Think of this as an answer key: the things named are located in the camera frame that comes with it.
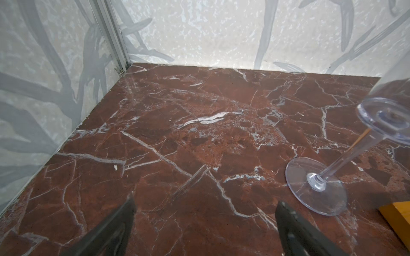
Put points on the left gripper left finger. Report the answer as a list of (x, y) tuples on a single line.
[(110, 237)]

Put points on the yellow wooden rack base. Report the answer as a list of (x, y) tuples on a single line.
[(398, 217)]

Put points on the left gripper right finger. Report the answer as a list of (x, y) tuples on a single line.
[(300, 238)]

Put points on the clear wine glass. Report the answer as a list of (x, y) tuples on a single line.
[(386, 113)]

